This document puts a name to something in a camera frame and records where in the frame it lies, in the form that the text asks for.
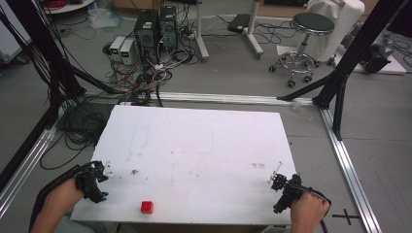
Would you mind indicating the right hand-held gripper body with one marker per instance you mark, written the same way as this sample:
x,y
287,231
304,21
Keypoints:
x,y
288,191

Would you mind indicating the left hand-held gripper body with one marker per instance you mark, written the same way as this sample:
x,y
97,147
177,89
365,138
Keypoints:
x,y
92,181

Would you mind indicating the person's right hand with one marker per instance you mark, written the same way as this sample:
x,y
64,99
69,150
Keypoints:
x,y
309,212

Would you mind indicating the person's left hand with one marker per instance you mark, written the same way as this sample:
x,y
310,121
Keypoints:
x,y
66,197

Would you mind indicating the small red cube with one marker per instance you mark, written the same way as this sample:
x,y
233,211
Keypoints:
x,y
147,207

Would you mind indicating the black tape cross mark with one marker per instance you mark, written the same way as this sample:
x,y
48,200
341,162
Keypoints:
x,y
346,216

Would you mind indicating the white power strip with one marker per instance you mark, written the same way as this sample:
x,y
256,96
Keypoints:
x,y
159,67

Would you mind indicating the white bench power supply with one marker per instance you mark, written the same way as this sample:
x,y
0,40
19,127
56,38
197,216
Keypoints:
x,y
116,47
128,51

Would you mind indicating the large black computer tower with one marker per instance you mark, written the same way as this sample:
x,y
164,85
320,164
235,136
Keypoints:
x,y
147,35

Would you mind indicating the white table stand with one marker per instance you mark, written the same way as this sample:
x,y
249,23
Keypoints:
x,y
252,35

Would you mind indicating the clear plastic bag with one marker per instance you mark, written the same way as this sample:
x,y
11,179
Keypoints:
x,y
103,17

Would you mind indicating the black round stool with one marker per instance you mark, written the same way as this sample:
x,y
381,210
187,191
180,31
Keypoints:
x,y
311,26

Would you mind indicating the slim black computer tower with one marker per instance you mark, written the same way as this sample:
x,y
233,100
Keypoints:
x,y
168,27

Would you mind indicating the black device on white board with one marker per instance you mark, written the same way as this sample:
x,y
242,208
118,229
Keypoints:
x,y
377,59

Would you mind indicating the flat black box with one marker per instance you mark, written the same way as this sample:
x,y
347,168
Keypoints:
x,y
239,23

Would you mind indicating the round white table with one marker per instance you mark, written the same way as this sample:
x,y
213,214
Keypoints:
x,y
69,6

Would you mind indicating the white covered chair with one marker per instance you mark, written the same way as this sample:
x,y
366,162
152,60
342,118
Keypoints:
x,y
343,19

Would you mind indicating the aluminium side rail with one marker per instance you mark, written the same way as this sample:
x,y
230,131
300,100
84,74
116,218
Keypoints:
x,y
26,165
350,174

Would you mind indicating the long aluminium floor rail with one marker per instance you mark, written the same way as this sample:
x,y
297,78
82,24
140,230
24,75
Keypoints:
x,y
226,98

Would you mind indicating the black frame post with braces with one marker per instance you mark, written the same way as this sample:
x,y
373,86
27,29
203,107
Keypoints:
x,y
356,48

